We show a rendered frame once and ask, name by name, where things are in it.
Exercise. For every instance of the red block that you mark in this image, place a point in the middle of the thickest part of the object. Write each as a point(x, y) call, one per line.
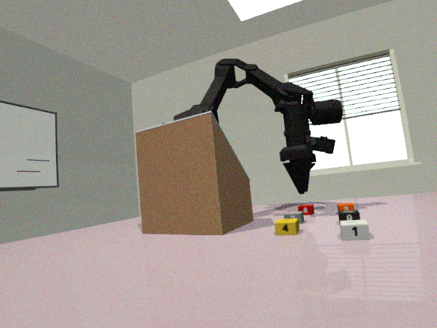
point(306, 209)

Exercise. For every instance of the yellow block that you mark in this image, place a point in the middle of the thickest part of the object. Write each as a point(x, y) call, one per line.
point(286, 227)

